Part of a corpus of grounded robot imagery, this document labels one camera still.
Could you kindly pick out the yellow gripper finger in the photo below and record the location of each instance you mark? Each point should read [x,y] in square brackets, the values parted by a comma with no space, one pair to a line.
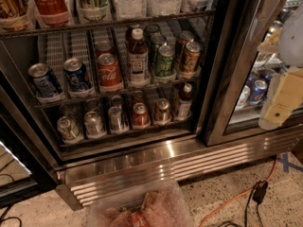
[291,92]

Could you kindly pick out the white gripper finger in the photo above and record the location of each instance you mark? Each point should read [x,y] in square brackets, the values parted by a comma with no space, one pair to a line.
[269,118]

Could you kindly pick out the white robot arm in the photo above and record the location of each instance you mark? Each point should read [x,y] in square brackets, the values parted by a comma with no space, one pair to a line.
[289,45]

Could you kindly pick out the blue pepsi can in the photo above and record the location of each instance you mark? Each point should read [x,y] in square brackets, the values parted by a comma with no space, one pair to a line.
[258,89]

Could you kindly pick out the glass fridge door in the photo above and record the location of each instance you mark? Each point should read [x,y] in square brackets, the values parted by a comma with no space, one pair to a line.
[225,123]

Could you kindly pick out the brown orange can front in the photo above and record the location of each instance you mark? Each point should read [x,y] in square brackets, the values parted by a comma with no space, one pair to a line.
[191,58]

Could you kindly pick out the brown orange can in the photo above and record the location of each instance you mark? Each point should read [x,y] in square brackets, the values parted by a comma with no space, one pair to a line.
[191,58]
[181,40]

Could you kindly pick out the brown orange can behind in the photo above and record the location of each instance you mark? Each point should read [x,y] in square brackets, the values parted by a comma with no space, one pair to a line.
[181,40]

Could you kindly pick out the green can front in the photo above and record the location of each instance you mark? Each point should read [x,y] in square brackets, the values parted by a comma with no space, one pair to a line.
[163,68]

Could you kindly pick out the red can bottom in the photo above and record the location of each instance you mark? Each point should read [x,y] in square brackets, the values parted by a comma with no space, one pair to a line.
[140,115]

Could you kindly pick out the green can behind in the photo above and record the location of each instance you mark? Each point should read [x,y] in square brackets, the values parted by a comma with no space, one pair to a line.
[155,42]

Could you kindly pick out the silver grey can bottom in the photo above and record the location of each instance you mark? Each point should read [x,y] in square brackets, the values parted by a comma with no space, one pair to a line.
[117,122]

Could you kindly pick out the red cola can front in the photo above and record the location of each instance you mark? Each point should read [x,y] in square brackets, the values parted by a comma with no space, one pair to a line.
[109,75]

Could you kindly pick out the stainless steel fridge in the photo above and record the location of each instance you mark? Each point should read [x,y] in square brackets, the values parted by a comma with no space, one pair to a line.
[35,159]

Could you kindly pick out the red cola can behind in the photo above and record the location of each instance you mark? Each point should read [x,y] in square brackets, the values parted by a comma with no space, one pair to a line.
[104,47]

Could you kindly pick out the white green can bottom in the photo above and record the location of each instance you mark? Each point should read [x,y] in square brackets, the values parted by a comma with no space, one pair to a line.
[69,130]

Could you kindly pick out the blue silver can left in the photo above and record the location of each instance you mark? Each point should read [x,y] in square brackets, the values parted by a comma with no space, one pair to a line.
[47,86]

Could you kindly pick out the tall tan patterned can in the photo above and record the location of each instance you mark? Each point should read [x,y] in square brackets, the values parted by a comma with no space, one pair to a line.
[14,15]

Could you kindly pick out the black power adapter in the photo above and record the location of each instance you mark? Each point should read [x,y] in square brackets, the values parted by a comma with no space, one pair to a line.
[260,192]

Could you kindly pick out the small tea bottle bottom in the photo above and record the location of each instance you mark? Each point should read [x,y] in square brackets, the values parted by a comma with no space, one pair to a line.
[182,102]

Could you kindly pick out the clear plastic bin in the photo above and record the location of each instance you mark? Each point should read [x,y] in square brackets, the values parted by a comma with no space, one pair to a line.
[161,203]

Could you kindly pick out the brown tea bottle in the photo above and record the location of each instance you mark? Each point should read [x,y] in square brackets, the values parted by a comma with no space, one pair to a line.
[137,57]

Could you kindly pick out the clear water bottle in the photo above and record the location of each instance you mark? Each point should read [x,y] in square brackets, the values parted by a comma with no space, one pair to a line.
[130,9]

